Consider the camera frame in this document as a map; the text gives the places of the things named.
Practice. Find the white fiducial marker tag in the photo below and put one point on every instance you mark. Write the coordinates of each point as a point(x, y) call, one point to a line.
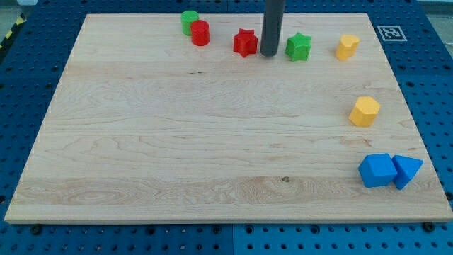
point(391, 33)

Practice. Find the black yellow hazard tape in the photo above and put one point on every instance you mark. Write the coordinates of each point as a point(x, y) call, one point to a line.
point(12, 34)

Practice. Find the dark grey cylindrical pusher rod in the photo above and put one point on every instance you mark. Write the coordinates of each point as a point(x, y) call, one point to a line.
point(272, 23)

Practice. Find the red cylinder block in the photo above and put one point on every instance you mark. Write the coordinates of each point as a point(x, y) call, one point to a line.
point(200, 32)

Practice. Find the red star block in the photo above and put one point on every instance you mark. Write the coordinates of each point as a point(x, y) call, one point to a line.
point(245, 42)

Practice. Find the green cylinder block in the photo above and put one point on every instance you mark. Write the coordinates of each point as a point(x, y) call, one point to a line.
point(186, 18)

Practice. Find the green star block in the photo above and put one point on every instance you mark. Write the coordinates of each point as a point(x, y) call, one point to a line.
point(298, 47)

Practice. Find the light wooden board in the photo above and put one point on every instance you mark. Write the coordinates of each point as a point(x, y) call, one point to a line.
point(146, 128)

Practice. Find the blue triangle block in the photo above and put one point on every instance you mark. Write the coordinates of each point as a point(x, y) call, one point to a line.
point(407, 168)

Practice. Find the blue cube block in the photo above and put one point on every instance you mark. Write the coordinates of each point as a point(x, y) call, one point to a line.
point(377, 170)

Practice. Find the yellow hexagon block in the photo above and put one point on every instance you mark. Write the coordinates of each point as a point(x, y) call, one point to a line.
point(364, 111)

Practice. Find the yellow heart block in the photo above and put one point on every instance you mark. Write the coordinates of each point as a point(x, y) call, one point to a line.
point(347, 46)

